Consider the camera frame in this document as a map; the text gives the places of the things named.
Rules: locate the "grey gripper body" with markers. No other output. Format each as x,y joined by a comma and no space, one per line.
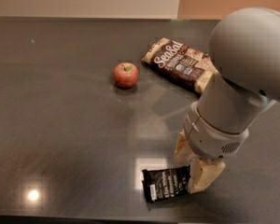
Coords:
212,138

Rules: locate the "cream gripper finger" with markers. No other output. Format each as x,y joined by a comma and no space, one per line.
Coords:
183,151
203,172

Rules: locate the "black rxbar chocolate bar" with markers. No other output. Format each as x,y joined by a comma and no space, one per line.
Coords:
166,183

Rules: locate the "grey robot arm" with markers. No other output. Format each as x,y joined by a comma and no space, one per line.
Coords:
245,48

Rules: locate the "red apple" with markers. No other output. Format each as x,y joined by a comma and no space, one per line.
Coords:
125,75

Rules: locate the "brown sea salt snack bag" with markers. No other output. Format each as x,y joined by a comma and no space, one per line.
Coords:
186,67

